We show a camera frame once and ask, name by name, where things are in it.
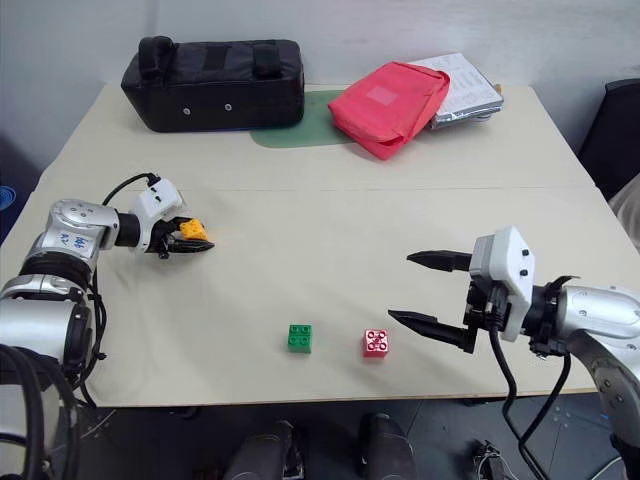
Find black padded bag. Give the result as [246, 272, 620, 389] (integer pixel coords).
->
[120, 35, 308, 134]

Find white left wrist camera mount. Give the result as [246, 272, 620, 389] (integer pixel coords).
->
[130, 179, 184, 254]

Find dark rounded shape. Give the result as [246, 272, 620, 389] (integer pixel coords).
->
[223, 418, 307, 480]
[356, 411, 420, 480]

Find green toy cube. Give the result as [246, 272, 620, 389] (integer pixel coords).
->
[285, 323, 314, 356]

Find black chair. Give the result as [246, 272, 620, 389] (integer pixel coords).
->
[576, 78, 640, 202]

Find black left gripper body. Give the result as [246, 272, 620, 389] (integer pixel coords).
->
[148, 216, 182, 261]

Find black cable bundle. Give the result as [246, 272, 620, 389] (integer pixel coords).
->
[0, 343, 82, 480]

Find red fabric pouch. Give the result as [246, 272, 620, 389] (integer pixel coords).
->
[326, 60, 452, 163]

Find yellow toy cube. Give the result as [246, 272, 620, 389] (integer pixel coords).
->
[178, 218, 209, 243]

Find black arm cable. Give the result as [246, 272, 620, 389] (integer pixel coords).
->
[101, 172, 160, 207]
[487, 319, 574, 480]

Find red toy cube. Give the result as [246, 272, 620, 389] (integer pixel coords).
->
[361, 327, 392, 360]

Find blue round object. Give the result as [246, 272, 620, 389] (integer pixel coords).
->
[0, 183, 17, 242]

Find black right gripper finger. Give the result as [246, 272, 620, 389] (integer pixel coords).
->
[406, 249, 474, 274]
[387, 308, 477, 355]

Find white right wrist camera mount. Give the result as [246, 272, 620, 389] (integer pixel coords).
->
[468, 225, 540, 344]

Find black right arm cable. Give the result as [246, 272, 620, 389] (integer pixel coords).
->
[487, 319, 574, 480]

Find small tangled wires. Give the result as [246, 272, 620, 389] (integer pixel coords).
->
[471, 438, 507, 480]

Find green mat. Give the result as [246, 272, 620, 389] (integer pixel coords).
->
[249, 88, 367, 151]

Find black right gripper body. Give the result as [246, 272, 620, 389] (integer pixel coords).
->
[461, 278, 512, 346]

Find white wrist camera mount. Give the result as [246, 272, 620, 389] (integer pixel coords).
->
[130, 179, 184, 254]
[468, 225, 540, 344]

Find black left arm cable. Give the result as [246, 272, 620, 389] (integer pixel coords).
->
[101, 172, 160, 207]

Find silver printed foil package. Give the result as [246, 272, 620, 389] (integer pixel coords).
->
[407, 50, 506, 133]

